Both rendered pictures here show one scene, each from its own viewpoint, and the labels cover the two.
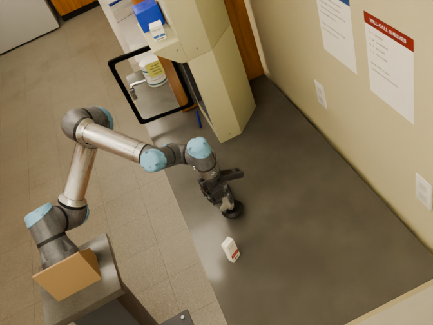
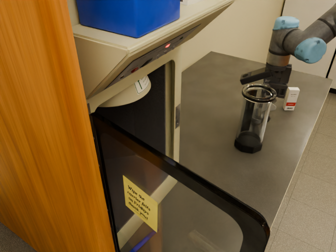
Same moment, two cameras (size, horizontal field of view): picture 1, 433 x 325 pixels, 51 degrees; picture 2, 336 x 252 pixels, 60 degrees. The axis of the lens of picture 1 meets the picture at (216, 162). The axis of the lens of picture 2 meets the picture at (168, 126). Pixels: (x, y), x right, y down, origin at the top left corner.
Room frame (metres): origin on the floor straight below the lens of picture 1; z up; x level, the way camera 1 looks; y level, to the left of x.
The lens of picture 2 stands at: (2.21, 0.31, 1.63)
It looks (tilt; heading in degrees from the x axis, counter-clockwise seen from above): 36 degrees down; 217
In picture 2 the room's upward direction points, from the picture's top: straight up
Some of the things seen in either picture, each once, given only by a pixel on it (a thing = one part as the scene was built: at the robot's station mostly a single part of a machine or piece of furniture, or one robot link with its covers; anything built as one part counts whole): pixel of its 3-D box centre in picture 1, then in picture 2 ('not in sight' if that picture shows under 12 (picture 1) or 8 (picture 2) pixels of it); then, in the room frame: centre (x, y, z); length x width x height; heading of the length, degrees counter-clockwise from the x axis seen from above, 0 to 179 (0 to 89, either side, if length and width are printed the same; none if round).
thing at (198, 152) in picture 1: (200, 154); (284, 35); (1.23, 0.04, 1.31); 0.09 x 0.08 x 0.11; 55
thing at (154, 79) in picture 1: (153, 84); (161, 244); (2.00, 0.14, 1.19); 0.30 x 0.01 x 0.40; 85
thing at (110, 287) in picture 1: (80, 279); not in sight; (1.26, 0.71, 0.92); 0.32 x 0.32 x 0.04; 7
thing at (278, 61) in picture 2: (209, 169); (278, 57); (1.22, 0.04, 1.23); 0.08 x 0.08 x 0.05
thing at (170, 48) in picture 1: (161, 41); (164, 40); (1.83, 0.01, 1.46); 0.32 x 0.12 x 0.10; 4
